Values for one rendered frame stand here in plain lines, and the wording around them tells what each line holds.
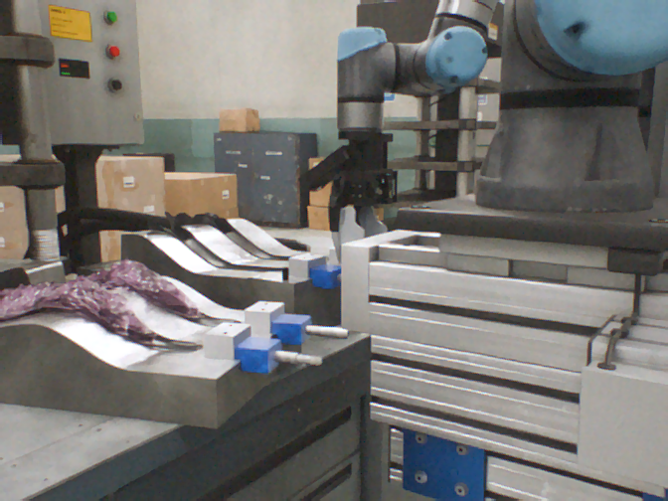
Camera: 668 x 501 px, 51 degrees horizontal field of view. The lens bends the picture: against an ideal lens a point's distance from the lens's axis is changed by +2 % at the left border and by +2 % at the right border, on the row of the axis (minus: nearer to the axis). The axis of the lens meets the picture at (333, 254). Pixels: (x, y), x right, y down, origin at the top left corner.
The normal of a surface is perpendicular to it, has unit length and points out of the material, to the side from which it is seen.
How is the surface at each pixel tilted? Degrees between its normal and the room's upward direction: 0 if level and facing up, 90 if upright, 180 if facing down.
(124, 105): 90
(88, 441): 0
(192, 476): 90
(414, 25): 90
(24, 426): 0
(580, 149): 72
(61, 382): 90
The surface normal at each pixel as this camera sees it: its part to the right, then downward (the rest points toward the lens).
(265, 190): -0.46, 0.15
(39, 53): 0.75, 0.11
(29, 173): 0.33, 0.16
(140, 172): 0.90, 0.06
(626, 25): -0.11, 0.29
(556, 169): -0.35, -0.14
